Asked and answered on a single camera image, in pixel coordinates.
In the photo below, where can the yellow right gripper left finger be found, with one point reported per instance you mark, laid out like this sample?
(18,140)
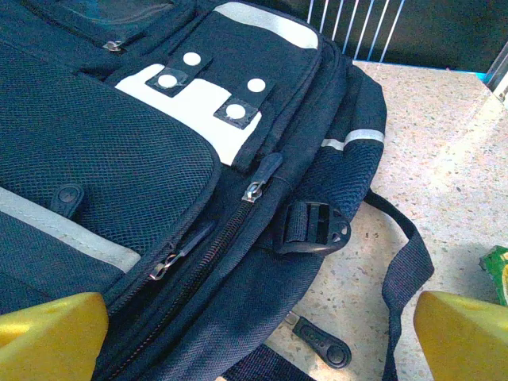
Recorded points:
(51,341)

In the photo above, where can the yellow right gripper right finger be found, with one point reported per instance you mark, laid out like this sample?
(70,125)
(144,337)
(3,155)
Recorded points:
(468,341)

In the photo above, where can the navy student backpack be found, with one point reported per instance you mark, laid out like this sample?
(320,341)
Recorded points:
(119,158)

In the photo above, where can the green candy bag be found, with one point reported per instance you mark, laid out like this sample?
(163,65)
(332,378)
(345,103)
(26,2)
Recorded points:
(496,274)

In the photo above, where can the aluminium enclosure frame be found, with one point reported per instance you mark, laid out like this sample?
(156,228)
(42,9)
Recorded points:
(499,75)

